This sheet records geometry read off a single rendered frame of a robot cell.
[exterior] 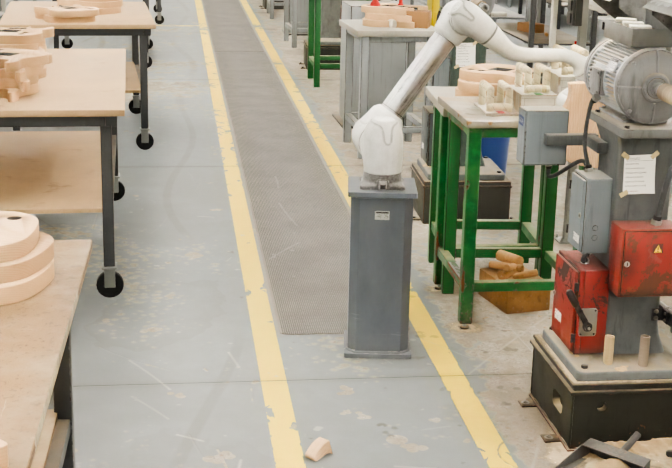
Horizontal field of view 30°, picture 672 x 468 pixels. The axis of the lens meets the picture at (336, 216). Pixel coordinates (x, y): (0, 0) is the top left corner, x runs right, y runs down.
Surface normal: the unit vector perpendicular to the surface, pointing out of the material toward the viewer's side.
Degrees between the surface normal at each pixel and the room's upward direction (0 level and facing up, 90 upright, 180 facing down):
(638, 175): 90
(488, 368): 0
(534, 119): 90
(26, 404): 0
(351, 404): 0
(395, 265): 90
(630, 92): 91
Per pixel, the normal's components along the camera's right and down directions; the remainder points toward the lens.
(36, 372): 0.02, -0.96
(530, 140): 0.12, 0.26
